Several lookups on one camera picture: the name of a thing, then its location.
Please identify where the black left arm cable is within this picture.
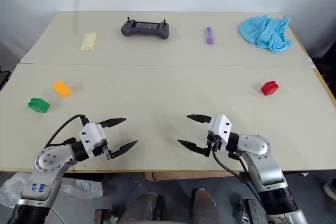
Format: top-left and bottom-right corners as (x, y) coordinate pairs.
(43, 114), (88, 148)

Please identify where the orange toy brick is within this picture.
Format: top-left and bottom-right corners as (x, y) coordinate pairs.
(52, 81), (72, 98)

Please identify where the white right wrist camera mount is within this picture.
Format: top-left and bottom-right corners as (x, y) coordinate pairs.
(208, 114), (232, 153)

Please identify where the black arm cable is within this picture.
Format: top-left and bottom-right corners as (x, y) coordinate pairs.
(212, 149), (268, 211)
(43, 114), (88, 148)

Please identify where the red toy brick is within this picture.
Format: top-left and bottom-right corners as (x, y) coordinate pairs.
(260, 80), (280, 96)

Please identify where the purple marker pen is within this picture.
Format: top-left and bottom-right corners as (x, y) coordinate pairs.
(204, 26), (216, 45)

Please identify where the clear crumpled plastic bag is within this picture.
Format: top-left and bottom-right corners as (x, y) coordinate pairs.
(0, 173), (103, 208)

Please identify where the crumpled light blue cloth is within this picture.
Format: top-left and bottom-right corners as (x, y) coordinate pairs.
(238, 14), (295, 54)

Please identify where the brown cardboard sheet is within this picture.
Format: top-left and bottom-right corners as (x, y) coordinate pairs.
(144, 172), (240, 182)

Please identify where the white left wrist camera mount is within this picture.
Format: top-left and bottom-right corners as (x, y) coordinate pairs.
(78, 122), (108, 158)

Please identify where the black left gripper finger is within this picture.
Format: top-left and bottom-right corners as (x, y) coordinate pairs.
(106, 140), (139, 160)
(96, 118), (128, 130)

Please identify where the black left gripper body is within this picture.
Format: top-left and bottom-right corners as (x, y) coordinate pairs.
(91, 140), (114, 160)

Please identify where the dark brown rounded shape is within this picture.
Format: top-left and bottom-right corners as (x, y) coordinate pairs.
(192, 188), (221, 224)
(122, 193), (165, 224)

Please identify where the white and black shoe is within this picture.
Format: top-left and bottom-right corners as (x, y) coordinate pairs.
(323, 178), (336, 201)

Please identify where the grey handheld remote controller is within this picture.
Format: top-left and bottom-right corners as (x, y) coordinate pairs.
(120, 16), (170, 40)

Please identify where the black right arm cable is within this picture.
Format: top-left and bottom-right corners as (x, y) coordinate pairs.
(212, 149), (268, 211)

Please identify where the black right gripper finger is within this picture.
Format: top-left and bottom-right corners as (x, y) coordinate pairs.
(177, 139), (211, 157)
(186, 114), (212, 124)

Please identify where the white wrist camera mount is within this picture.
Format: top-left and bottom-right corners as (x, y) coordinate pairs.
(78, 122), (108, 158)
(208, 114), (232, 153)

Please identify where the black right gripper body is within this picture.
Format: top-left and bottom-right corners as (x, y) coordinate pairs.
(206, 130), (223, 154)

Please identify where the pale yellow flat packet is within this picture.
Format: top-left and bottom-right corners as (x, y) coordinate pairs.
(79, 31), (98, 51)

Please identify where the green toy brick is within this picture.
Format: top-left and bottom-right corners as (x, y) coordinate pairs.
(27, 98), (50, 114)

